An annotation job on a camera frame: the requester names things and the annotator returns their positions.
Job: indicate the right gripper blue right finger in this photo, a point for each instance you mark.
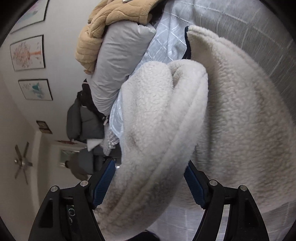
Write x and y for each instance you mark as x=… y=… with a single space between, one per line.
x=197 y=182

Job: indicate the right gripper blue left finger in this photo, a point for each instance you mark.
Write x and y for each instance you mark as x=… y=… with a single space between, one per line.
x=100 y=181

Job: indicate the white fleece jacket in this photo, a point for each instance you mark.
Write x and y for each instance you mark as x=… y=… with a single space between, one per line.
x=164 y=108

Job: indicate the grey dark clothes heap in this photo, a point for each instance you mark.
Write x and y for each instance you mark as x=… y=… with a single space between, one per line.
x=87 y=125

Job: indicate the ceiling fan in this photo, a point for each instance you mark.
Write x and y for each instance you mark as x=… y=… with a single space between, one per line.
x=22 y=162

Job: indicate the grey pillow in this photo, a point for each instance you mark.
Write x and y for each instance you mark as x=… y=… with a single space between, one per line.
x=123 y=47

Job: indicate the tan quilted blanket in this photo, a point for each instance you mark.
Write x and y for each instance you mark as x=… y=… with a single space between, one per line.
x=104 y=14

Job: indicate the teal picture frame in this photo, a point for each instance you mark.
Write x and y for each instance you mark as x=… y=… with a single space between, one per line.
x=36 y=89

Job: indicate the tree picture frame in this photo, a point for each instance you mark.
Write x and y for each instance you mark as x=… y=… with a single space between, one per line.
x=28 y=54

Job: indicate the top picture frame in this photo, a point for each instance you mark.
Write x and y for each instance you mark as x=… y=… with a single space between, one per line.
x=36 y=14

